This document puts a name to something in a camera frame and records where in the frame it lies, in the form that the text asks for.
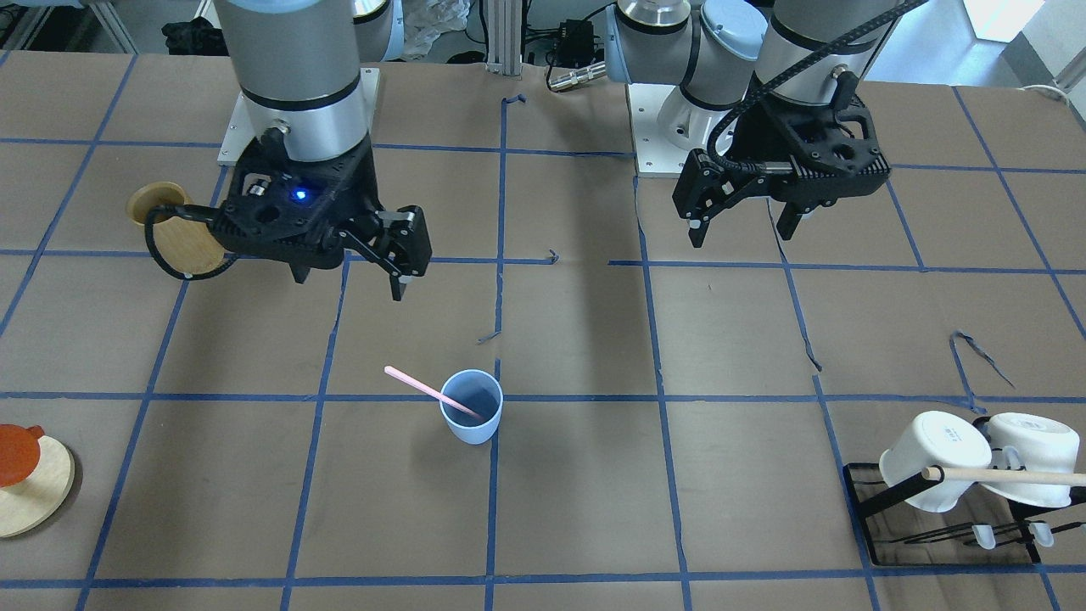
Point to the black power adapter box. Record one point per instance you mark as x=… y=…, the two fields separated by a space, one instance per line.
x=575 y=40

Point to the round wooden coaster board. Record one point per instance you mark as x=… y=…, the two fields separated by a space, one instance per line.
x=29 y=503

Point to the aluminium frame post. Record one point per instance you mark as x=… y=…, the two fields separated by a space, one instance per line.
x=504 y=37

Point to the silver metal cylinder tool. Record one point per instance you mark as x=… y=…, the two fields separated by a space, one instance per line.
x=577 y=77

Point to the black cloth bundle background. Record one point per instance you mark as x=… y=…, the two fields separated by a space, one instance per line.
x=196 y=38

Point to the light blue plastic cup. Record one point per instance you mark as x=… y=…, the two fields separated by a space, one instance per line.
x=480 y=392

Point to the crumpled clear plastic bag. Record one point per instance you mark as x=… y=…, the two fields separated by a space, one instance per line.
x=426 y=21

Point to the bamboo chopstick holder cup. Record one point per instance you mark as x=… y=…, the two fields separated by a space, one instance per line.
x=185 y=249

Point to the wooden rack handle rod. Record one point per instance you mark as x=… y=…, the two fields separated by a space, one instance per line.
x=1019 y=476

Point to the orange red silicone lid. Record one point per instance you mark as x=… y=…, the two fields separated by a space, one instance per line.
x=20 y=452

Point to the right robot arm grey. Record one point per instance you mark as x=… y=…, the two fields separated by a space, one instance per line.
x=292 y=54

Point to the black wire mug rack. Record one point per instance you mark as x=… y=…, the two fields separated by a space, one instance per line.
x=923 y=523

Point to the white mug near rack end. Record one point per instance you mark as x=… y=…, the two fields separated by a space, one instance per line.
x=934 y=439

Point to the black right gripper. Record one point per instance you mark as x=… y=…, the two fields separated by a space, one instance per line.
x=360 y=183

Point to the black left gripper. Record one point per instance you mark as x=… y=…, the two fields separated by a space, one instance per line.
x=758 y=146

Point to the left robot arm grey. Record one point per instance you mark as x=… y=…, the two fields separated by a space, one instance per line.
x=763 y=98

